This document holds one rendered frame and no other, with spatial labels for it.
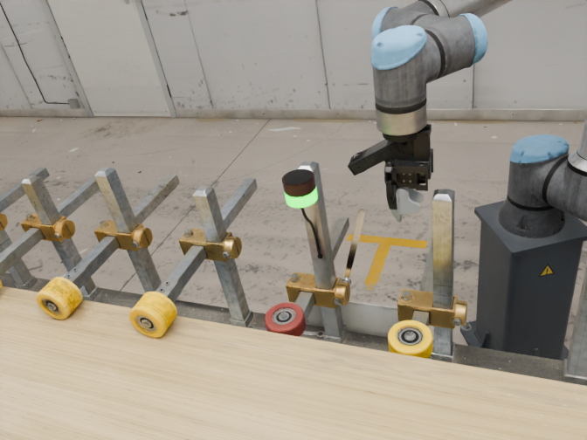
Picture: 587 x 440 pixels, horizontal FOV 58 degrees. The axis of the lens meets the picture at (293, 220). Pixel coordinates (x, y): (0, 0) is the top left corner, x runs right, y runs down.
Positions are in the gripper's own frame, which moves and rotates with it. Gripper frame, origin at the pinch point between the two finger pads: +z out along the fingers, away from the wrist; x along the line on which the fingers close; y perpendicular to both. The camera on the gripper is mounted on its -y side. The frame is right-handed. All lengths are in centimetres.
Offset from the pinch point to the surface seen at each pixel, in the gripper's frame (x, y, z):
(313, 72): 256, -114, 65
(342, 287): -8.4, -10.6, 14.3
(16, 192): 6, -117, 6
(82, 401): -49, -48, 11
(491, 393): -31.0, 21.0, 11.3
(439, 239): -9.6, 10.1, -2.1
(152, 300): -30, -42, 3
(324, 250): -9.5, -12.9, 3.2
